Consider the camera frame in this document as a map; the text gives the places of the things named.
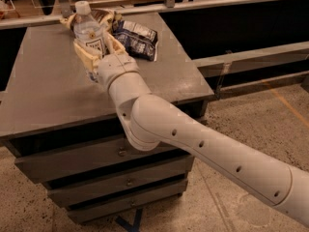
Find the grey drawer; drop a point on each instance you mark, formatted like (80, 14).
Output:
(74, 154)
(133, 200)
(123, 176)

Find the middle grey drawer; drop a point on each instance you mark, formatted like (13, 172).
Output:
(123, 176)

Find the grey metal rail frame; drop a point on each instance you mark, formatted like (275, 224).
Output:
(49, 64)

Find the clear plastic water bottle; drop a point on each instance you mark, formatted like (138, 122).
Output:
(88, 44)

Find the grey drawer cabinet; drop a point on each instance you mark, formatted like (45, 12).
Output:
(27, 110)

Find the dark blue snack bag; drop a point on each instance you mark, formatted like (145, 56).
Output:
(138, 40)

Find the bottom grey drawer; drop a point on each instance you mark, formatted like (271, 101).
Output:
(133, 200)

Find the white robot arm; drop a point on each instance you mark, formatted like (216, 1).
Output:
(148, 120)

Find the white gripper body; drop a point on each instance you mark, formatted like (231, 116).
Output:
(116, 68)

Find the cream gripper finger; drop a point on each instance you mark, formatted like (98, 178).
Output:
(89, 56)
(116, 45)

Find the top grey drawer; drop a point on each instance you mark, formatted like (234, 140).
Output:
(74, 154)

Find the brown snack bag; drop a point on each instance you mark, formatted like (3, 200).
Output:
(103, 18)

